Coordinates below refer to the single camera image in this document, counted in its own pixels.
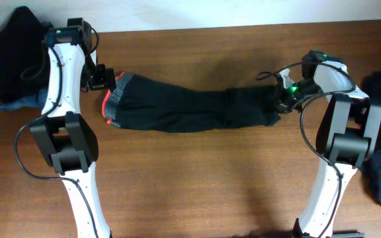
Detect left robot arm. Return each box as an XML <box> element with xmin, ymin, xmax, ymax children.
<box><xmin>29</xmin><ymin>18</ymin><xmax>116</xmax><ymax>237</ymax></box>

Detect folded blue jeans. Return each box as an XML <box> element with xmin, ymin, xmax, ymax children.
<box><xmin>0</xmin><ymin>21</ymin><xmax>54</xmax><ymax>112</ymax></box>

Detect black folded garment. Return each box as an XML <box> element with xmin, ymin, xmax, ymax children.
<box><xmin>0</xmin><ymin>6</ymin><xmax>50</xmax><ymax>102</ymax></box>

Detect black pants red waistband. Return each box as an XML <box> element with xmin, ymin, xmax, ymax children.
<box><xmin>102</xmin><ymin>72</ymin><xmax>280</xmax><ymax>133</ymax></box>

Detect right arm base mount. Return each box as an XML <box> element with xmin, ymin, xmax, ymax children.
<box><xmin>291</xmin><ymin>219</ymin><xmax>365</xmax><ymax>238</ymax></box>

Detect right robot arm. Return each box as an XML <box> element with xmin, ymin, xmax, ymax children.
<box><xmin>273</xmin><ymin>50</ymin><xmax>381</xmax><ymax>237</ymax></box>

